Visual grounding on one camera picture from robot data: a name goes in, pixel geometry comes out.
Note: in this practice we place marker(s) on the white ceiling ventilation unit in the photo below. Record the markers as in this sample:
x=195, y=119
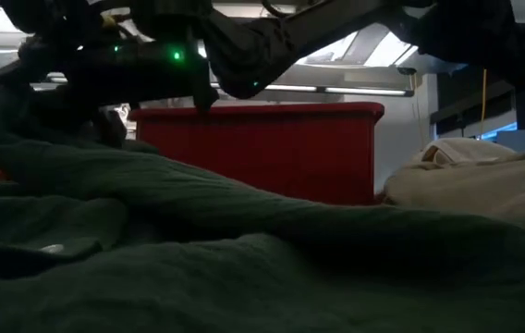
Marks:
x=429, y=65

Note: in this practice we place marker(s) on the black garment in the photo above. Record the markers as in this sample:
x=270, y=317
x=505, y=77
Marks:
x=244, y=277

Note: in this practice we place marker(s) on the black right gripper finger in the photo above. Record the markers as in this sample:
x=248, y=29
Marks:
x=22, y=69

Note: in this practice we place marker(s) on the beige garment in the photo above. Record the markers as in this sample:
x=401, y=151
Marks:
x=475, y=189

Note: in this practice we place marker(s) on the red plastic laundry bin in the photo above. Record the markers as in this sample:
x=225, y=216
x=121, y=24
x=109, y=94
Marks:
x=267, y=152

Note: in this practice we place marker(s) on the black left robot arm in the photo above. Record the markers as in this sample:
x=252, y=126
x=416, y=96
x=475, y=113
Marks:
x=50, y=18

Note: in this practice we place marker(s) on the grey blue panel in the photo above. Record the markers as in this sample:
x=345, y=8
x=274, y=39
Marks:
x=521, y=145

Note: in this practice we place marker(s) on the long ceiling light bar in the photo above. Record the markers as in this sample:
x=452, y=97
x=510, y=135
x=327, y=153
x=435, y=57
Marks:
x=364, y=91

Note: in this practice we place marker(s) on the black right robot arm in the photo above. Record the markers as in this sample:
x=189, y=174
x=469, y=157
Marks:
x=336, y=18

